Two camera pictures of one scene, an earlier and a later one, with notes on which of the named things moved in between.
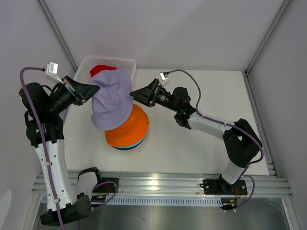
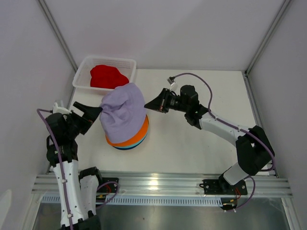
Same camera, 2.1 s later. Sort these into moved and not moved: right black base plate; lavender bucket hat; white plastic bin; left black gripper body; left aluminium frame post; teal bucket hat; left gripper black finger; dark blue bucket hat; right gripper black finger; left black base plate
Moved: left gripper black finger; right gripper black finger; left black gripper body; lavender bucket hat
Not moved: left black base plate; dark blue bucket hat; teal bucket hat; right black base plate; white plastic bin; left aluminium frame post
